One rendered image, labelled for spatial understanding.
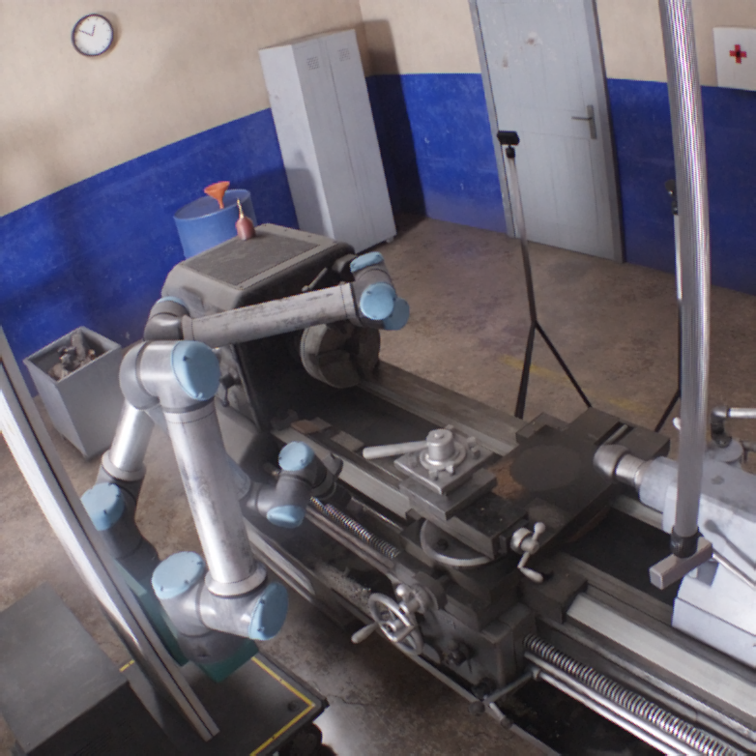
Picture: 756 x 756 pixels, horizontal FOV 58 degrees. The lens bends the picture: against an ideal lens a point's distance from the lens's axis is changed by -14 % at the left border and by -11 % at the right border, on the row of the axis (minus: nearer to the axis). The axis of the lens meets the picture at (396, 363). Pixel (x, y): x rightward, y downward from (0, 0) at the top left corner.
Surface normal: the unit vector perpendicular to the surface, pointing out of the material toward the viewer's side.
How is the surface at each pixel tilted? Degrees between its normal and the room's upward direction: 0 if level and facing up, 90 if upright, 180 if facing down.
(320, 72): 90
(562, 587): 0
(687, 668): 36
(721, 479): 0
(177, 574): 5
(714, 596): 61
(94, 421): 90
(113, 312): 90
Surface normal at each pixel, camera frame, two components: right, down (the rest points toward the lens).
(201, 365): 0.90, -0.11
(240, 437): -0.55, -0.49
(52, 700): -0.18, -0.86
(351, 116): 0.64, 0.27
